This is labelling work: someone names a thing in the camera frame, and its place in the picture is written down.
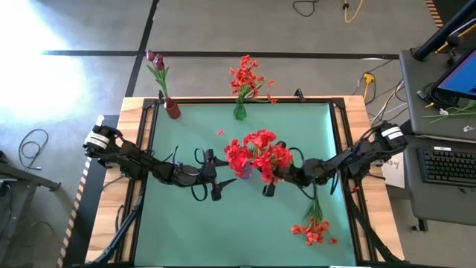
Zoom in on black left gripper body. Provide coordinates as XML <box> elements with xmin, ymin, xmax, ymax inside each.
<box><xmin>173</xmin><ymin>147</ymin><xmax>224</xmax><ymax>202</ymax></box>

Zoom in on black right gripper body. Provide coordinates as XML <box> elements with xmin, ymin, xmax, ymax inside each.
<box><xmin>262</xmin><ymin>159</ymin><xmax>312</xmax><ymax>199</ymax></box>

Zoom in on orange artificial flower bunch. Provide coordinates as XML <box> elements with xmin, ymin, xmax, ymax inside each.
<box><xmin>291</xmin><ymin>185</ymin><xmax>340</xmax><ymax>246</ymax></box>
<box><xmin>228</xmin><ymin>54</ymin><xmax>279</xmax><ymax>106</ymax></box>

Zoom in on pink ribbed glass vase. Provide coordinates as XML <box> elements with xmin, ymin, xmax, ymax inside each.
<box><xmin>237</xmin><ymin>163</ymin><xmax>254</xmax><ymax>181</ymax></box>

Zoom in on green glass vase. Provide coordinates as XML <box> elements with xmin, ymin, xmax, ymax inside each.
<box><xmin>233</xmin><ymin>102</ymin><xmax>248</xmax><ymax>121</ymax></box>

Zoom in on red ribbed glass vase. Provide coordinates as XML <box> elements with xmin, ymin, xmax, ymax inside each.
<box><xmin>164</xmin><ymin>97</ymin><xmax>182</xmax><ymax>121</ymax></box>

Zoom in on green table mat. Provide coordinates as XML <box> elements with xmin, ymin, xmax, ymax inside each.
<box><xmin>134</xmin><ymin>102</ymin><xmax>357</xmax><ymax>267</ymax></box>

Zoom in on black hazard-striped floor mat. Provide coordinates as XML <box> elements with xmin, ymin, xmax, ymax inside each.
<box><xmin>55</xmin><ymin>114</ymin><xmax>120</xmax><ymax>268</ymax></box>

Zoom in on white paper sheet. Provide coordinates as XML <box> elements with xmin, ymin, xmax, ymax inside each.
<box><xmin>381</xmin><ymin>152</ymin><xmax>407</xmax><ymax>190</ymax></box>

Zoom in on grey computer cart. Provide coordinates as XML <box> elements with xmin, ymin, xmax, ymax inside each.
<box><xmin>399</xmin><ymin>46</ymin><xmax>476</xmax><ymax>227</ymax></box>

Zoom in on grey metal stand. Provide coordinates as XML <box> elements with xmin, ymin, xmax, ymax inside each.
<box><xmin>0</xmin><ymin>150</ymin><xmax>62</xmax><ymax>268</ymax></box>

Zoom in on black computer keyboard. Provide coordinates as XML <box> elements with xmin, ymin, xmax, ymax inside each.
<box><xmin>422</xmin><ymin>146</ymin><xmax>476</xmax><ymax>188</ymax></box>

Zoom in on spare green flower stem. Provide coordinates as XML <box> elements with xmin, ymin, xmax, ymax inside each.
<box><xmin>422</xmin><ymin>102</ymin><xmax>476</xmax><ymax>126</ymax></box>

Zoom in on monitor with blue screen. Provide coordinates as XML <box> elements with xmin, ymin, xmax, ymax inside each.
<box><xmin>433</xmin><ymin>46</ymin><xmax>476</xmax><ymax>101</ymax></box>

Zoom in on black monitor pole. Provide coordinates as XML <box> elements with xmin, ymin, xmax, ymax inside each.
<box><xmin>412</xmin><ymin>0</ymin><xmax>476</xmax><ymax>63</ymax></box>

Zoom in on black aluminium table frame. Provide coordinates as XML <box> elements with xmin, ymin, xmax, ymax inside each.
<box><xmin>85</xmin><ymin>95</ymin><xmax>405</xmax><ymax>268</ymax></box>

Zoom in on white floor cable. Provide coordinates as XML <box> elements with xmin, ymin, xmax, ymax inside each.
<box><xmin>370</xmin><ymin>80</ymin><xmax>408</xmax><ymax>126</ymax></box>

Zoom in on black floor cable loop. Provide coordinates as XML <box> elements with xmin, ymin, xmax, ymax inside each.
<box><xmin>292</xmin><ymin>0</ymin><xmax>321</xmax><ymax>18</ymax></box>

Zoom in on black coiled floor cable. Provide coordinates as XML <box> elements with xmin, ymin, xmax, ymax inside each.
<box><xmin>18</xmin><ymin>128</ymin><xmax>50</xmax><ymax>171</ymax></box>

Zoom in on yellow floor cable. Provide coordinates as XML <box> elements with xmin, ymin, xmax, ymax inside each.
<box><xmin>344</xmin><ymin>0</ymin><xmax>367</xmax><ymax>24</ymax></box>

